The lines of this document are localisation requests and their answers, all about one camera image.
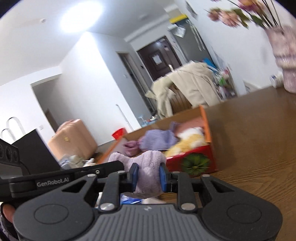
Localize glass jar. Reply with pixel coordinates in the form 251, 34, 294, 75
58, 155, 96, 170

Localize purple folded cloth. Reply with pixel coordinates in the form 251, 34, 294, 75
123, 141, 140, 157

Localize red bucket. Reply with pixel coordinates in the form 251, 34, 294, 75
112, 128, 127, 140

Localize blue tissue pack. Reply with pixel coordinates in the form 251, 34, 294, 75
120, 194, 142, 204

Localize dark entrance door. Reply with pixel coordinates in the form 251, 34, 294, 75
137, 36, 182, 81

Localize grey refrigerator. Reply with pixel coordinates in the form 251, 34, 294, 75
168, 18, 213, 64

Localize white yellow plush sheep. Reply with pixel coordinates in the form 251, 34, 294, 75
165, 127, 207, 157

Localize brown wooden chair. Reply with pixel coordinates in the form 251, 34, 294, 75
170, 84, 192, 114

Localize lilac fluffy towel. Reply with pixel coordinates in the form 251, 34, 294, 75
108, 151, 167, 199

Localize white medicine bottle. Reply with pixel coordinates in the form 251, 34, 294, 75
269, 73, 283, 88

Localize pink textured vase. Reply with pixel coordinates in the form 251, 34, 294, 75
265, 26, 295, 94

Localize yellow box on refrigerator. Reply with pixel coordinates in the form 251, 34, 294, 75
169, 14, 188, 24

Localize red orange cardboard box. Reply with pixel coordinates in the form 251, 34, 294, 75
96, 106, 218, 177

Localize purple knitted cloth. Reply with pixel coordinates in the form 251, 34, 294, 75
138, 121, 178, 151

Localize beige coat on chair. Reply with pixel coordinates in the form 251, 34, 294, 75
145, 61, 221, 118

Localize cluttered storage rack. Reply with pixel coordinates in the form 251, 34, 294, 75
203, 58, 237, 101

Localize pink suitcase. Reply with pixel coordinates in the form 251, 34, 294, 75
48, 119, 98, 160

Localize left hand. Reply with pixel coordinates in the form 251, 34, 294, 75
1, 203, 19, 240

